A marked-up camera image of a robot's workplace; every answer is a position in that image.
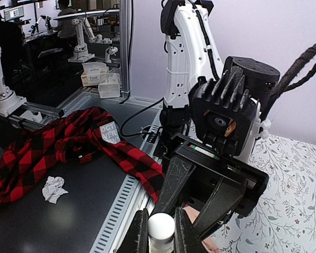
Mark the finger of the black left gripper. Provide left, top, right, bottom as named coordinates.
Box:
left=201, top=177, right=246, bottom=234
left=151, top=155, right=196, bottom=217

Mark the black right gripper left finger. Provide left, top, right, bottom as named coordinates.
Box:
left=112, top=208, right=149, bottom=253

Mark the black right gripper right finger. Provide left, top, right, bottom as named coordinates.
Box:
left=174, top=207, right=207, bottom=253

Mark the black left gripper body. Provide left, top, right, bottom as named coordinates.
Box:
left=163, top=133, right=269, bottom=217

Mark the clear nail polish bottle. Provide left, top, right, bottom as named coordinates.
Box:
left=149, top=237, right=174, bottom=253

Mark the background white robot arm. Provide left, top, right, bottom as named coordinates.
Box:
left=68, top=18, right=95, bottom=63

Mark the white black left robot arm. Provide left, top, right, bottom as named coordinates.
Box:
left=153, top=1, right=280, bottom=240

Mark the red black plaid sleeve forearm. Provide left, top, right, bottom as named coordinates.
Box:
left=0, top=106, right=165, bottom=211

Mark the second background robot arm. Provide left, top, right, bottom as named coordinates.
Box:
left=94, top=34, right=118, bottom=63

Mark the third background robot arm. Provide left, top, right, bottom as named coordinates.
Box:
left=0, top=47, right=27, bottom=118

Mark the person's left hand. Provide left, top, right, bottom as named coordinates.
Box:
left=183, top=205, right=220, bottom=252

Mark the crumpled white tissue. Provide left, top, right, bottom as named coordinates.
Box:
left=42, top=176, right=68, bottom=204

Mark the white plastic container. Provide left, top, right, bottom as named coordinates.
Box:
left=98, top=73, right=121, bottom=99

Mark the tissue box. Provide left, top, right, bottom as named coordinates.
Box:
left=81, top=62, right=109, bottom=87

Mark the seated person in background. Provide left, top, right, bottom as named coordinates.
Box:
left=53, top=0, right=76, bottom=39

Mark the aluminium front frame rail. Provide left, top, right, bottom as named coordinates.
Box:
left=52, top=86, right=169, bottom=253

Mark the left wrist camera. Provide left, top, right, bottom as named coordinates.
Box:
left=191, top=70, right=271, bottom=163

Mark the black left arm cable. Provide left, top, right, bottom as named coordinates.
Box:
left=264, top=43, right=316, bottom=116

